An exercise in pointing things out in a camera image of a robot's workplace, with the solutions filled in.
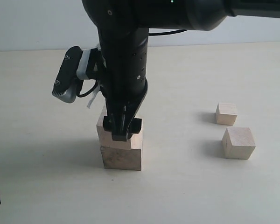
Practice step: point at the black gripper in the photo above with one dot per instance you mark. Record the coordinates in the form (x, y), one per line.
(125, 55)

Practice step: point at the medium-large wooden cube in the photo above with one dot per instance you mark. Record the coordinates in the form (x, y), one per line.
(105, 137)

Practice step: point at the small wooden cube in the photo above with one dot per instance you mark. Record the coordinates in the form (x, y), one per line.
(226, 114)

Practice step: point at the medium wooden cube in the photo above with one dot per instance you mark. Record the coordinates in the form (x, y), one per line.
(238, 143)

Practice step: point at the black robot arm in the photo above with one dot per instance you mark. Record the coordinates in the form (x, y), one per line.
(123, 30)

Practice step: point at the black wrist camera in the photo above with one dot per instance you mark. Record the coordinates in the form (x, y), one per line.
(77, 66)

